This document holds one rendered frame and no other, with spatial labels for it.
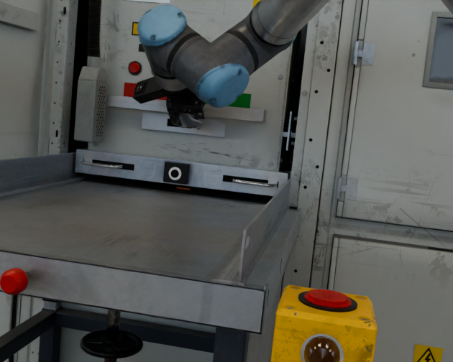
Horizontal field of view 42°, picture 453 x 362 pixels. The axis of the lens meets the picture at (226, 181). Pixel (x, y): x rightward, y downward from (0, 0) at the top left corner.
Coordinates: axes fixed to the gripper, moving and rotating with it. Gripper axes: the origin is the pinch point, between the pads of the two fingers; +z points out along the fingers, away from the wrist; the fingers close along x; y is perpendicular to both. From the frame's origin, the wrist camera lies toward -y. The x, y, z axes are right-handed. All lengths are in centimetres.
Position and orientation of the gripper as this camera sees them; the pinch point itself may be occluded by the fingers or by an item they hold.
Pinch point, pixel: (182, 121)
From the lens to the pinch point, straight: 140.3
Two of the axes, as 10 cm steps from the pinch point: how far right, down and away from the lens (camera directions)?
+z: 1.0, 4.1, 9.1
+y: 9.8, 1.2, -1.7
